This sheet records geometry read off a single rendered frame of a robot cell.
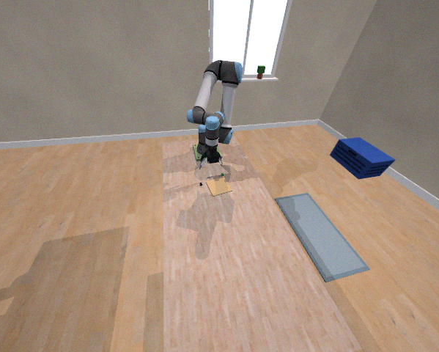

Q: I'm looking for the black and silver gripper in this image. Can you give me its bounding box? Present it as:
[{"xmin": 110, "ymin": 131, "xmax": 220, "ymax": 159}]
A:
[{"xmin": 199, "ymin": 144, "xmax": 223, "ymax": 169}]

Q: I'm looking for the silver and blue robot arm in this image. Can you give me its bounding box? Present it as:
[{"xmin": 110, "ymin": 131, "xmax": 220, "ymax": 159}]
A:
[{"xmin": 187, "ymin": 60, "xmax": 243, "ymax": 155}]

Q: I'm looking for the tan flat mat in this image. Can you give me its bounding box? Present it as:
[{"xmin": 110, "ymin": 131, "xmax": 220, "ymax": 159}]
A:
[{"xmin": 206, "ymin": 177, "xmax": 232, "ymax": 196}]

